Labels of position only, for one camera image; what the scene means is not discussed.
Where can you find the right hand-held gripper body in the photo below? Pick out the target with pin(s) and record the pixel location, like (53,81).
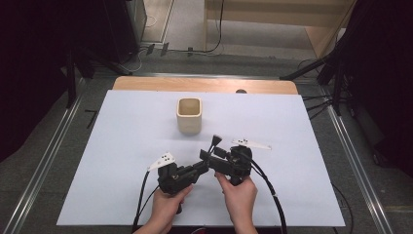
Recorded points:
(238,162)

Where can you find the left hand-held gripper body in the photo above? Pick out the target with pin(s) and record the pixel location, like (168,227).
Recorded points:
(170,180)

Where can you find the black makeup brush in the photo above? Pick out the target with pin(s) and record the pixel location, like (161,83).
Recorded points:
(216,140)

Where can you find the person's left hand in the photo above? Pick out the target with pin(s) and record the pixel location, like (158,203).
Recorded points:
(167,208)

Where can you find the person's right hand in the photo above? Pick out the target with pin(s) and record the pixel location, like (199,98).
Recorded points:
(240,198)

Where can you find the beige square cup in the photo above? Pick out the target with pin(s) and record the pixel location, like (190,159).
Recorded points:
(189,122)

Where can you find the round table grommet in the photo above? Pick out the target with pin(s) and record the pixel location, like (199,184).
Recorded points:
(241,91)

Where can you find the white table mat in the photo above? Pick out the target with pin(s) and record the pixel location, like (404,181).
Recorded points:
(130,130)

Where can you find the wooden table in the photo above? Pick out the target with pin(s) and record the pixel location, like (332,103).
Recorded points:
(195,84)

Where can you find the small dark floor plug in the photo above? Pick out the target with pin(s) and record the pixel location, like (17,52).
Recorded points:
(190,51)

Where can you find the black metal stand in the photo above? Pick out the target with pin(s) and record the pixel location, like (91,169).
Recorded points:
(302,70)
(70,84)

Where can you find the light wooden shelf unit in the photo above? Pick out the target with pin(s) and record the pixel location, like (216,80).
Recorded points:
(324,39)

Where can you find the black cabinet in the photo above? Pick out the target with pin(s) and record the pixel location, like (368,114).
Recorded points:
(123,29)

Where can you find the black curtain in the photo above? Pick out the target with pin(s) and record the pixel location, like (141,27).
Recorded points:
(389,65)
(26,65)

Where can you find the metal floor rail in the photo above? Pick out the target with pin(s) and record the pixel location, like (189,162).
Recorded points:
(42,165)
(357,169)

